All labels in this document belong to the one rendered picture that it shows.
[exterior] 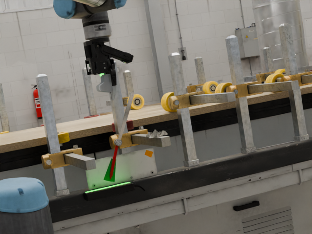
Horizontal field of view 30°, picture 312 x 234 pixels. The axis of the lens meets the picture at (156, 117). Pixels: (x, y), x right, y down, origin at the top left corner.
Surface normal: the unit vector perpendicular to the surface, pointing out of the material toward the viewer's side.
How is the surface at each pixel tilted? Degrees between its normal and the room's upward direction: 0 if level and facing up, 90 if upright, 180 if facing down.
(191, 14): 90
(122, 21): 90
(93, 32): 90
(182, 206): 90
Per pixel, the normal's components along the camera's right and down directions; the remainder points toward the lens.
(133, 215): 0.37, 0.00
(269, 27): -0.58, 0.15
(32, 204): 0.70, -0.15
